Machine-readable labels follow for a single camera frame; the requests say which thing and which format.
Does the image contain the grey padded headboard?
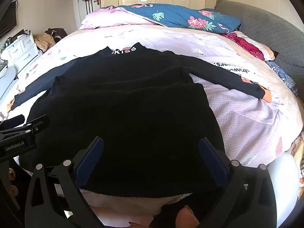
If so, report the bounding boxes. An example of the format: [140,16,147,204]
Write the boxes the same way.
[215,0,304,98]

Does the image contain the black pants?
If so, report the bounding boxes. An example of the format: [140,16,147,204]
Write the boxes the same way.
[24,66,226,198]

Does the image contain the beige crumpled cloth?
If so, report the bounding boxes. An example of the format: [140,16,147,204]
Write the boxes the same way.
[33,33,56,53]

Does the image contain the white rounded chair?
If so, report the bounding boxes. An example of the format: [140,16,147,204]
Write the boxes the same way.
[266,152,301,227]

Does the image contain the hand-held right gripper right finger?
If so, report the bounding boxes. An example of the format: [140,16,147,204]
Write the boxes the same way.
[198,136,277,228]

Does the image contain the navy shirt with orange cuffs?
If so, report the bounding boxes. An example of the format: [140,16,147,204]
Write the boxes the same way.
[11,42,272,111]

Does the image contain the black television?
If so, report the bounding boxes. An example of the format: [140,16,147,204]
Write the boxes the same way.
[0,0,17,38]

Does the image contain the person's left hand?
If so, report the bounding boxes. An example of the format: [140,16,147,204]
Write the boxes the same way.
[6,169,21,196]

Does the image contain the white oval table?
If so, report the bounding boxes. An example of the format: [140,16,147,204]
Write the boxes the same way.
[0,65,17,100]

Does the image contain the blue patterned cloth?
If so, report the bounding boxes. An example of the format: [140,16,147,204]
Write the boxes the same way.
[265,60,298,95]

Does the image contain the red patterned pillow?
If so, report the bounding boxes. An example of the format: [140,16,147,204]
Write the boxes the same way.
[221,31,278,62]

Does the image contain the blue floral pillow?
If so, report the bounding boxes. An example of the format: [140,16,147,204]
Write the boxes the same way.
[119,3,241,34]

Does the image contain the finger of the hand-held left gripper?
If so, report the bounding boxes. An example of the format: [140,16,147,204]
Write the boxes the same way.
[0,115,26,130]
[0,115,51,137]

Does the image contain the white drawer cabinet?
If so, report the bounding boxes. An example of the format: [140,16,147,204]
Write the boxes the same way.
[0,31,38,73]

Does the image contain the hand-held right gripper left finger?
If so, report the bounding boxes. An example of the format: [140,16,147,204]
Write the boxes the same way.
[25,136,112,228]

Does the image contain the pink pillow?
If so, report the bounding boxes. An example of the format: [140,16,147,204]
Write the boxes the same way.
[79,6,157,30]

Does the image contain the person's right hand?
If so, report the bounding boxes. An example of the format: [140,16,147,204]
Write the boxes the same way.
[175,205,200,228]

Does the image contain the white door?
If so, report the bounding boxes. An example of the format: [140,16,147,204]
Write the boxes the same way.
[72,0,102,29]

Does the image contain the black bag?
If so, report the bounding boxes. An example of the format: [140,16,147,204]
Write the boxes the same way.
[45,28,68,41]

